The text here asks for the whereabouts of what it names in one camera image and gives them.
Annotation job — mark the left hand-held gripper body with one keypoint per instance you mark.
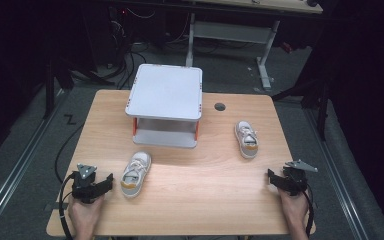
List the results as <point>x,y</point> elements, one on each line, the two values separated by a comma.
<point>84,186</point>

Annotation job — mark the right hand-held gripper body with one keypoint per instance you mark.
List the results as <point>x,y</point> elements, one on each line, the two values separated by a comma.
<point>296,180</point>

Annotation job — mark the white and orange small sneaker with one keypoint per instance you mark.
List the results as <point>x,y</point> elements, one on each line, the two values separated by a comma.
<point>246,138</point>
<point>135,175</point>

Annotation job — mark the white two-tier shoe rack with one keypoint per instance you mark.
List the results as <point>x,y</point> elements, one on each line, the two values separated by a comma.
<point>165,91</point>

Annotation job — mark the person's left hand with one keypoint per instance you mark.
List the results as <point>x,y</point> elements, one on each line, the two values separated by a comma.
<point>86,215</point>

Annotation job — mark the person's right hand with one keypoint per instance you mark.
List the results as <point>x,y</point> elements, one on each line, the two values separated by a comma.
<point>295,210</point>

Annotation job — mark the black metal stand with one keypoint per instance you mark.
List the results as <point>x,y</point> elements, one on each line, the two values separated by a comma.
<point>50,90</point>
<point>316,100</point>

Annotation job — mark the white-legged wooden desk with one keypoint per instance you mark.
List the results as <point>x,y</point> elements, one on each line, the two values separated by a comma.
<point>240,31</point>

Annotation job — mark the metal floor rail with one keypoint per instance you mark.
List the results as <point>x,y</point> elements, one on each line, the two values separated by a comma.
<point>16,173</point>
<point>340,186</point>

